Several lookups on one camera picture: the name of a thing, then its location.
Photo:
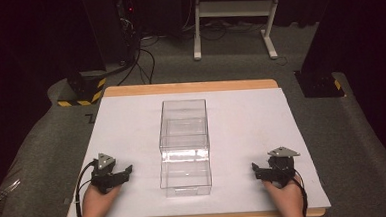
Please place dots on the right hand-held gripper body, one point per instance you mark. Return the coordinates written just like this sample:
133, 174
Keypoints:
281, 170

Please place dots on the black yellow striped stand base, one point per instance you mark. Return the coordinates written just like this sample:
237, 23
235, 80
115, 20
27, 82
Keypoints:
86, 89

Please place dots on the white table cover sheet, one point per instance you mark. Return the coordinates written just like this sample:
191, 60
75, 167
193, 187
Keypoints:
249, 135

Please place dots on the person's right hand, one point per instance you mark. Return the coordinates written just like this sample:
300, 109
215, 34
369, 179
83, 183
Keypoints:
285, 197

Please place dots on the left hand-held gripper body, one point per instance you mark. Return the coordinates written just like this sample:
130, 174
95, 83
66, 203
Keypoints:
105, 179

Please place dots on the wooden table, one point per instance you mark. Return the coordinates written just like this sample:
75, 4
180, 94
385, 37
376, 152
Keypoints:
190, 87

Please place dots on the white metal stand frame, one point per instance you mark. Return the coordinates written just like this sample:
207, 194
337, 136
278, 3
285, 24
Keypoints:
236, 8

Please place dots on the clear plastic drawer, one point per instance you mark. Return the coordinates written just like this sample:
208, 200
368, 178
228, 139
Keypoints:
185, 175

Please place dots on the clear plastic drawer case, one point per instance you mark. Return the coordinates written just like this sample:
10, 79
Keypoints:
183, 125

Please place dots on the person's left hand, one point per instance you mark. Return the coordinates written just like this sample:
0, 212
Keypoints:
97, 202

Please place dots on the clear plastic foil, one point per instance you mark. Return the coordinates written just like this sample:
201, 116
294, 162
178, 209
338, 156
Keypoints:
5, 195

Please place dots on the dark equipment rack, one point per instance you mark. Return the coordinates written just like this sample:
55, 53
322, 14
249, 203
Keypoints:
128, 25

